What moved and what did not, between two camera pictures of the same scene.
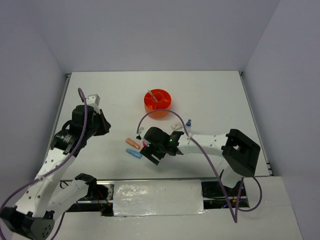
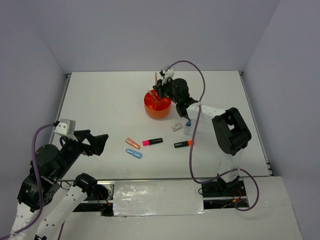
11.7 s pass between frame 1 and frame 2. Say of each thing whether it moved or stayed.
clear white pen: stayed
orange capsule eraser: stayed
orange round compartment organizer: stayed
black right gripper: moved
